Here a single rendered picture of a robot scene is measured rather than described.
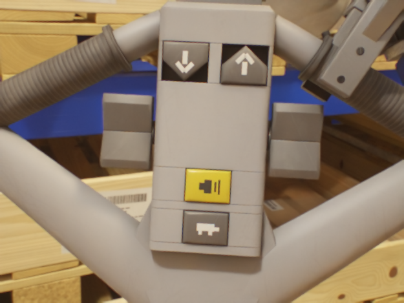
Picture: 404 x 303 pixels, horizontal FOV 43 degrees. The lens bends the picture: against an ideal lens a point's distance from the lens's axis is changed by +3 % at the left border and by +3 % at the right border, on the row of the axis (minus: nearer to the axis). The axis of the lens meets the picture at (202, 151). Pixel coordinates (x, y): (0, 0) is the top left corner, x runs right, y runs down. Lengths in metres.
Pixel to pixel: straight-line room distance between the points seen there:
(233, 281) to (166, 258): 0.06
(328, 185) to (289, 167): 1.93
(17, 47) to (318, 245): 0.79
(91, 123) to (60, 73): 0.77
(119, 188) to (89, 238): 0.75
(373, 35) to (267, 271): 0.20
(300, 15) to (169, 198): 0.36
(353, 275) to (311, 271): 1.27
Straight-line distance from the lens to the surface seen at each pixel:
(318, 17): 0.69
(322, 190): 2.38
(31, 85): 0.43
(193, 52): 0.40
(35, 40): 1.08
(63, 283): 1.27
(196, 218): 0.40
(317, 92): 0.46
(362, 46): 0.40
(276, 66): 1.28
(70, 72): 0.43
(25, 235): 1.19
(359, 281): 1.74
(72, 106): 1.17
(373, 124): 2.43
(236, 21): 0.40
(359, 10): 0.48
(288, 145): 0.41
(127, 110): 0.41
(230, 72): 0.40
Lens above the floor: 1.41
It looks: 20 degrees down
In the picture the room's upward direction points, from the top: 3 degrees clockwise
